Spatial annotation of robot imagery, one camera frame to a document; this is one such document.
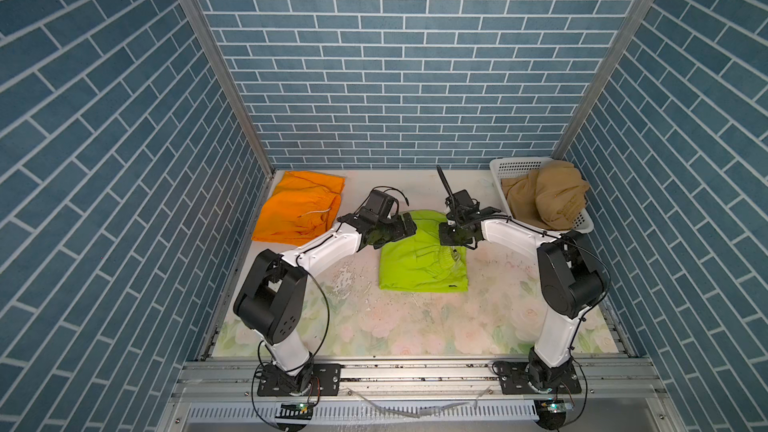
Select neon green shorts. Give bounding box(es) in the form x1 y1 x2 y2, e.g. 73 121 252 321
379 210 469 293

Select tan brown shorts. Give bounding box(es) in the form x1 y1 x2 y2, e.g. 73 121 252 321
501 160 590 231

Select aluminium corner post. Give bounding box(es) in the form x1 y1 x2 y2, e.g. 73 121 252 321
178 0 275 177
550 0 654 159

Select aluminium corner post right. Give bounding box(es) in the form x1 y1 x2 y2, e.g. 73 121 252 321
550 0 654 159

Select white plastic laundry basket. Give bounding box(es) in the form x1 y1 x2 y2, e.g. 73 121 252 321
489 157 594 234

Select orange shorts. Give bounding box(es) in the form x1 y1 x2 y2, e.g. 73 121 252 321
251 171 345 246

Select aluminium front rail frame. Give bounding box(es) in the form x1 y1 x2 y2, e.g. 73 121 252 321
159 354 684 431

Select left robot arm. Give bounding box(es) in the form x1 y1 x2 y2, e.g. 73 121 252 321
232 212 417 378

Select black corrugated cable right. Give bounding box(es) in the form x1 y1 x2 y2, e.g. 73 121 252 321
436 164 457 208

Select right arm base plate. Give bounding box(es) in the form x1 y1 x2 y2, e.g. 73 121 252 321
490 360 582 395

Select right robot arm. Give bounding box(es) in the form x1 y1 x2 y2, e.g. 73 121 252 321
439 214 610 391

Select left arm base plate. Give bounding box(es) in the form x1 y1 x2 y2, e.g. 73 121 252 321
255 363 342 397

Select aluminium corner post left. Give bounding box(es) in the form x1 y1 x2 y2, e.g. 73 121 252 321
178 0 275 177

